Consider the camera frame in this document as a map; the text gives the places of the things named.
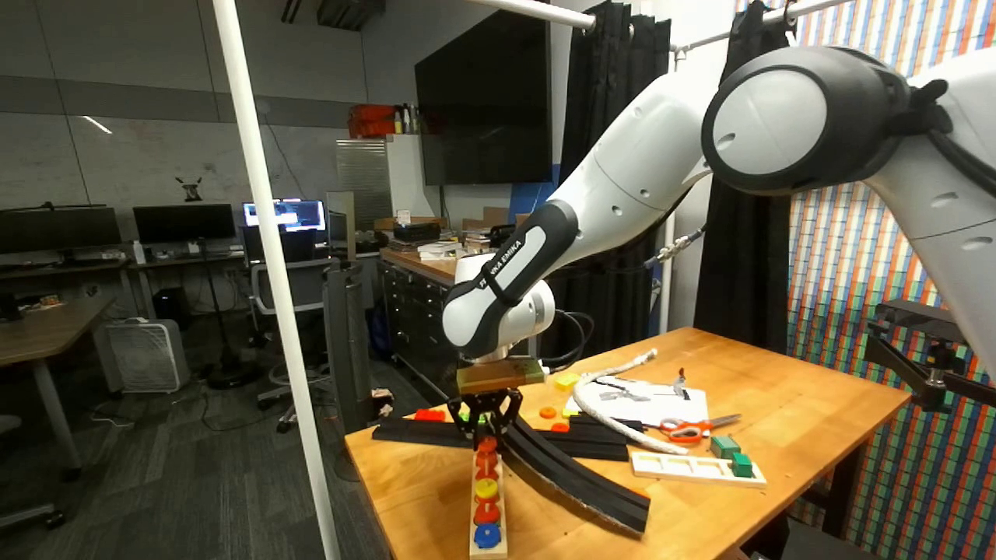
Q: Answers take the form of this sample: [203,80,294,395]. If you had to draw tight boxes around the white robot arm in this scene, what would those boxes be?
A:
[440,47,996,371]

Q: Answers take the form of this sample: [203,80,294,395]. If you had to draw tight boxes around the straight black track piece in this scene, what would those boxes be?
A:
[370,407,632,462]

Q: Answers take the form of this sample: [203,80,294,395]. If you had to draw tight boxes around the lit computer monitor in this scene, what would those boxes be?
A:
[274,198,327,232]

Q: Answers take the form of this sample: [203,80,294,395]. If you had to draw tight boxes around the orange handled scissors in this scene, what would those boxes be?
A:
[627,412,741,444]

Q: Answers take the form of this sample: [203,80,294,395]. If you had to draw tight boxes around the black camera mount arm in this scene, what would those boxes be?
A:
[866,298,996,409]

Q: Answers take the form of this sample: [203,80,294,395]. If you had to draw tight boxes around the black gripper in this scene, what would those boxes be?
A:
[450,390,523,458]

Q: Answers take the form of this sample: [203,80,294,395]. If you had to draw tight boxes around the wooden ring stacker board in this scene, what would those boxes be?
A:
[469,436,512,560]

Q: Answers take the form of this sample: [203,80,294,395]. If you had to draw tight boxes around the white wooden tray frame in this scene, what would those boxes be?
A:
[628,450,766,485]

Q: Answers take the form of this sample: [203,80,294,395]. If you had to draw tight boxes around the white rope loop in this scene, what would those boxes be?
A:
[571,348,692,458]

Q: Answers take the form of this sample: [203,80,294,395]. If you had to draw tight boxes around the black wall television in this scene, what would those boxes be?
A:
[414,11,551,187]

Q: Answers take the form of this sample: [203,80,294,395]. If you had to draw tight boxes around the white vertical pole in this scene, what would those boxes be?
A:
[212,0,339,560]

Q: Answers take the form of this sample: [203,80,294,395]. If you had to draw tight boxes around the curved black track piece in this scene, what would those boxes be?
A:
[507,420,651,539]

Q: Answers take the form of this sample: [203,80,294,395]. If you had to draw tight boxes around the white box fan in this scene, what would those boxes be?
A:
[98,318,191,395]

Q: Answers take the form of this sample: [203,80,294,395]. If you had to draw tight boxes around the wrist camera with yellow tape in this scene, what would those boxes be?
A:
[454,357,545,395]

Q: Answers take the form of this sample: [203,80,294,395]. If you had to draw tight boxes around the dark drawer workbench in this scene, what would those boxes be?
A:
[379,248,459,400]

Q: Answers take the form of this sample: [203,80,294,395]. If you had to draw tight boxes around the wooden side desk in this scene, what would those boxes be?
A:
[0,295,108,477]

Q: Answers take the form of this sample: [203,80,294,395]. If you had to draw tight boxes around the green blocks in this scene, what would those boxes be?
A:
[709,436,753,478]

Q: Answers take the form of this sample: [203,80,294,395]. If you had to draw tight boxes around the white printed paper sheet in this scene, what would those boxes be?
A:
[588,379,709,424]

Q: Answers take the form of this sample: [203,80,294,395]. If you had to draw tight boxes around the black curtain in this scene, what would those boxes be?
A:
[539,0,673,363]

